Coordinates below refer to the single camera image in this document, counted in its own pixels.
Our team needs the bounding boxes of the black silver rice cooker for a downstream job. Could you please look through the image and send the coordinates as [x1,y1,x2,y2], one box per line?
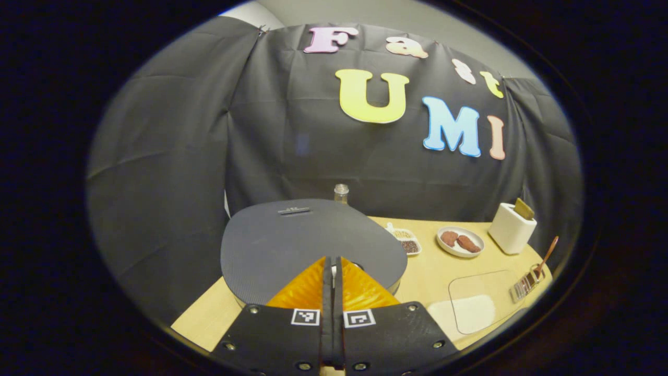
[220,198,408,309]

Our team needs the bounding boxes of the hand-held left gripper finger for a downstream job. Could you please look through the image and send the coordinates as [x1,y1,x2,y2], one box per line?
[211,256,333,376]
[334,256,459,376]

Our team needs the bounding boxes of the white divided bean dish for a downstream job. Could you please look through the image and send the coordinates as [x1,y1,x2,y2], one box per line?
[385,223,422,256]

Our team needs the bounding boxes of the brown wooden spoon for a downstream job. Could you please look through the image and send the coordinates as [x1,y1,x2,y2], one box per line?
[532,236,559,280]

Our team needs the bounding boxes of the clear glass tray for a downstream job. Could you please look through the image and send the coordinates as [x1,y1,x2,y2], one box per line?
[449,270,525,335]

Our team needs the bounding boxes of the round white plate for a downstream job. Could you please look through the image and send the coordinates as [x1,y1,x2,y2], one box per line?
[436,226,485,259]

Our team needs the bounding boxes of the white toaster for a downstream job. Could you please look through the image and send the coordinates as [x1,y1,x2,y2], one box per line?
[488,203,538,255]

